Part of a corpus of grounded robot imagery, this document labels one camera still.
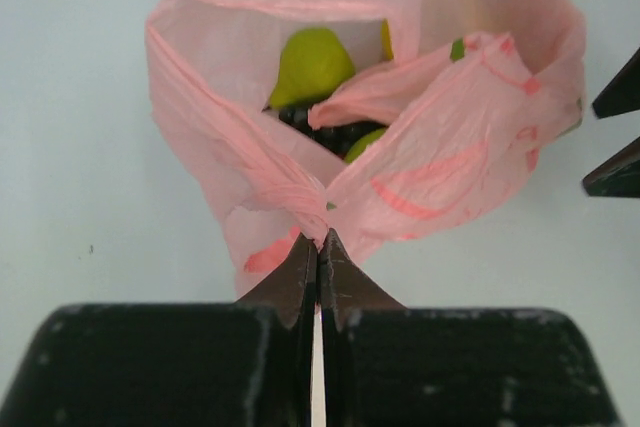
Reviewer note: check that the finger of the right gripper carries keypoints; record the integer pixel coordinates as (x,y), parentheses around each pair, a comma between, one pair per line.
(618,177)
(621,94)

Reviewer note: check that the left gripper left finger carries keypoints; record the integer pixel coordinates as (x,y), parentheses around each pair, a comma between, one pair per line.
(245,363)

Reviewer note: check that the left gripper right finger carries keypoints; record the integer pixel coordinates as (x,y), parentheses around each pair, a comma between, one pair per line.
(386,364)

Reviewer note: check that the pink plastic bag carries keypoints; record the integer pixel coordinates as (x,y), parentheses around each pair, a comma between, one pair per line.
(475,90)

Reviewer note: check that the green fake apple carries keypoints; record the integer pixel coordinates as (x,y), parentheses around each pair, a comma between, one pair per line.
(362,144)

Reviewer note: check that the yellow fake mango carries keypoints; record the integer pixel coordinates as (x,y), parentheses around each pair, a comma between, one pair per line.
(386,41)

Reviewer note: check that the green fake pear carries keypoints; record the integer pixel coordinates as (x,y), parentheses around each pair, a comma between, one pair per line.
(313,64)

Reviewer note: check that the dark fake grapes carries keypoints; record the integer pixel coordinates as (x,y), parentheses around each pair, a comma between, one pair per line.
(337,139)

